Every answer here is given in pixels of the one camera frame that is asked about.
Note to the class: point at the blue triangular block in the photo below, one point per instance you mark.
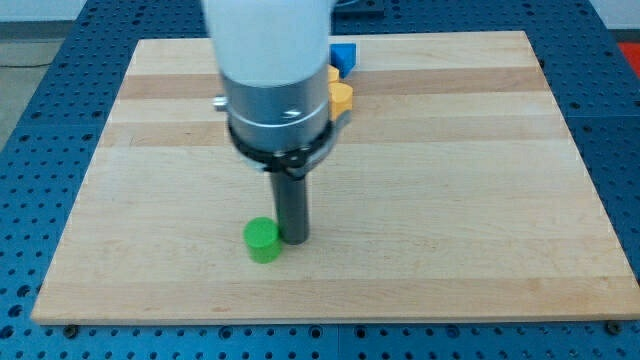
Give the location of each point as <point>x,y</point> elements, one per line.
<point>343,57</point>

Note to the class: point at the yellow block upper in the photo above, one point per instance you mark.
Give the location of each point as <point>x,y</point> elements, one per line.
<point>333,74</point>

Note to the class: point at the red object at edge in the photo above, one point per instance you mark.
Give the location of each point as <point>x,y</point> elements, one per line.
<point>631,52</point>

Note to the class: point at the yellow cylinder block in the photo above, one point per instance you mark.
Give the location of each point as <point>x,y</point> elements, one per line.
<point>340,99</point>

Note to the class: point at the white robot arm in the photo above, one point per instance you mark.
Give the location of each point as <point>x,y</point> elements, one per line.
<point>273,59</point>

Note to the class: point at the wooden board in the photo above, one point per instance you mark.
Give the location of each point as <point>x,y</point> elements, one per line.
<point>455,194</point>

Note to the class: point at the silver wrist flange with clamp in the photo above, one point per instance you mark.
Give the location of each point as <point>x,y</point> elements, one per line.
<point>284,128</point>

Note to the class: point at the green cylinder block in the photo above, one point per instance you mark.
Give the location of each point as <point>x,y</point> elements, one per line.
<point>262,239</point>

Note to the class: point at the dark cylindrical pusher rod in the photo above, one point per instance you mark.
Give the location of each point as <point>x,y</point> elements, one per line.
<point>291,205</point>

